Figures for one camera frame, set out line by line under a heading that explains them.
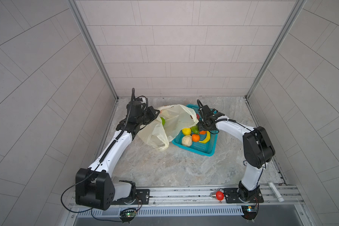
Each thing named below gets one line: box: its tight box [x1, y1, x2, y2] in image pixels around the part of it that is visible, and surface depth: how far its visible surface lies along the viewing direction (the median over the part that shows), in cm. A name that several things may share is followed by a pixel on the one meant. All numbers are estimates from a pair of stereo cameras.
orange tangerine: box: [192, 133, 200, 143], surface depth 91 cm
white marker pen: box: [268, 182, 285, 203], surface depth 72 cm
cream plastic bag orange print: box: [137, 104, 199, 151], surface depth 75 cm
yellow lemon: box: [181, 128, 192, 136], surface depth 93 cm
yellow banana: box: [198, 130, 211, 144], surface depth 92 cm
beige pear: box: [181, 135, 193, 147], surface depth 88 cm
